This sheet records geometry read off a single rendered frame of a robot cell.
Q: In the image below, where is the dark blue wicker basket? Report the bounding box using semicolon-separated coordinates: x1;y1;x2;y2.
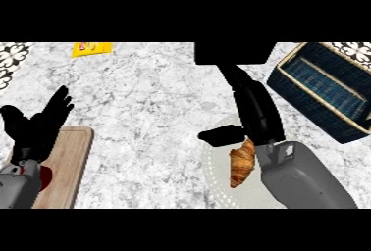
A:
265;42;371;145

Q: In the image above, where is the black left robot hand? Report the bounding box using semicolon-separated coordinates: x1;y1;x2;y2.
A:
0;84;76;167

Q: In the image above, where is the dark red food item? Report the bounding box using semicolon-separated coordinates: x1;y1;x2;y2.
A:
37;165;54;192

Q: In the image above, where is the golden brown croissant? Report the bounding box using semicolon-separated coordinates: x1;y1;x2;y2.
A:
228;137;259;189

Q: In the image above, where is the pale wooden cutting board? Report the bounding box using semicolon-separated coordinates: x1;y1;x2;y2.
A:
3;125;97;210

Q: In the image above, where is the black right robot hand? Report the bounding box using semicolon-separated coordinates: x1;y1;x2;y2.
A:
197;64;287;149

